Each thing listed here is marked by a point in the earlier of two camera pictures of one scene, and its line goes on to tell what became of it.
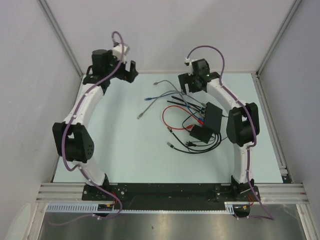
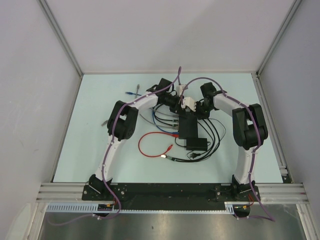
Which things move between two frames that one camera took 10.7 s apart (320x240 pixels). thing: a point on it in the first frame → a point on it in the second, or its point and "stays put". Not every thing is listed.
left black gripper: [126, 75] → [177, 108]
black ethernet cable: [187, 147] → [218, 136]
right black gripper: [186, 78] → [200, 116]
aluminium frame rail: [269, 193] stays put
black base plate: [117, 192] stays put
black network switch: [213, 117] → [188, 127]
